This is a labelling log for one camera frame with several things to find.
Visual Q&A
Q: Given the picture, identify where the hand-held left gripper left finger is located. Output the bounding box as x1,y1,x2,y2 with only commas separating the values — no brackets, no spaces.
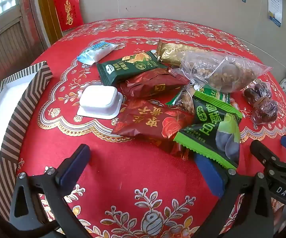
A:
9,144,91,238

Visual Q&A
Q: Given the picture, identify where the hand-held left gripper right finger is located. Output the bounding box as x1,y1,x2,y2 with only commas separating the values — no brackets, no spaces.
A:
194,152,275,238

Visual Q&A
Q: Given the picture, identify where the gold foil snack packet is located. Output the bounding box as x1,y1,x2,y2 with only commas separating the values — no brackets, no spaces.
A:
156,39,208,67

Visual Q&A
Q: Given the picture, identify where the red flower-print snack packet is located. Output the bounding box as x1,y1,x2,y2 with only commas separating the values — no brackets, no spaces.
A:
111,99,195,160

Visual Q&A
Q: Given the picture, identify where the clear cow-print pastry packet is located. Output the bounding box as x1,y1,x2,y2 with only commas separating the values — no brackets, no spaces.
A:
165,83,231,112

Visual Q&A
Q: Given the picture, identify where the wooden door frame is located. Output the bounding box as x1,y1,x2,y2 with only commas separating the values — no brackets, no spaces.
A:
39,0,63,46

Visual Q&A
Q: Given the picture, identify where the green and black snack packet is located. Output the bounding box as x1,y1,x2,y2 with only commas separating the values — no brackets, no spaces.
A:
173,90,243,170

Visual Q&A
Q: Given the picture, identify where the red floral tablecloth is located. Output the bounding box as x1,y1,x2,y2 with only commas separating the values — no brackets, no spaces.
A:
16,17,286,238

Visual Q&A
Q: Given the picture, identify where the white plastic tub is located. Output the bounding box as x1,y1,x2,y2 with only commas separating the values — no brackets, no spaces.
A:
77,85,124,120

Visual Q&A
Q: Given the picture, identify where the wall calendar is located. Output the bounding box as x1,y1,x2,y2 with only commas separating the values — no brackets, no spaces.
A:
267,0,283,28

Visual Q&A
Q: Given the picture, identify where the clear bag of nuts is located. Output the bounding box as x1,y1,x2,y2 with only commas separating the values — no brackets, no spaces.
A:
176,51,274,93

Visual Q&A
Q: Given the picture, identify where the dark green snack packet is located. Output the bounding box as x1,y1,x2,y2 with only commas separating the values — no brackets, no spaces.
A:
96,51,168,86

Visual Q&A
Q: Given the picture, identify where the clear-wrapped brown date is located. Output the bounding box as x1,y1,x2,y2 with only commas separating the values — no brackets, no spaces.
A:
251,96,279,126
254,82,273,98
243,87,260,105

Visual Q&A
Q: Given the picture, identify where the small dark red snack packet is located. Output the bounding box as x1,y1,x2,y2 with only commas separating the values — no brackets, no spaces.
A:
119,67,190,98

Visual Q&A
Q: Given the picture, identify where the blue and white snack packet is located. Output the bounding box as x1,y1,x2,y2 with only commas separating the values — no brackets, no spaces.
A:
77,41,126,65

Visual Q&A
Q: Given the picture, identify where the red wall poster gold print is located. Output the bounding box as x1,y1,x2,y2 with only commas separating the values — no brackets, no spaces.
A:
52,0,84,33

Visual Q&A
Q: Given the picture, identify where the red paper strip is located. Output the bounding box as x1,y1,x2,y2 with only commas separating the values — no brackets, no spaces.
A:
21,0,44,52

